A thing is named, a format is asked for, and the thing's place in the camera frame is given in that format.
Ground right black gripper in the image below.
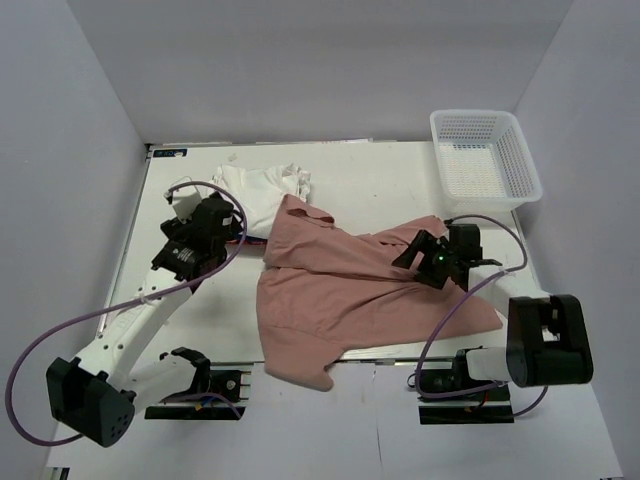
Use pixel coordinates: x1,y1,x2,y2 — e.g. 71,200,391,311
394,230,459,291

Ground white t-shirt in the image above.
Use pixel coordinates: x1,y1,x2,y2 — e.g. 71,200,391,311
212,164,311,240

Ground pink t-shirt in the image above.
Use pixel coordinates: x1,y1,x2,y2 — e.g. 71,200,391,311
256,195,502,391

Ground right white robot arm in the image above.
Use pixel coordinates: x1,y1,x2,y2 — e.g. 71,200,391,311
392,214,594,401

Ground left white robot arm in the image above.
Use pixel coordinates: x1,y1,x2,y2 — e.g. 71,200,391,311
46,193,240,447

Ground white plastic mesh basket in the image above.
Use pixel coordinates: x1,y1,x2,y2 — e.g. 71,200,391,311
430,109,543,214

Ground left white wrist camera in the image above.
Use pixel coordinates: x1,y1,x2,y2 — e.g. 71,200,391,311
164,176,203,223

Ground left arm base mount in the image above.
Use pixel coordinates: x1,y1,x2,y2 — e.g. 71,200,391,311
144,364,253,421

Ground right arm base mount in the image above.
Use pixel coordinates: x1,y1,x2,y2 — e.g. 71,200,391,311
417,361,515,426

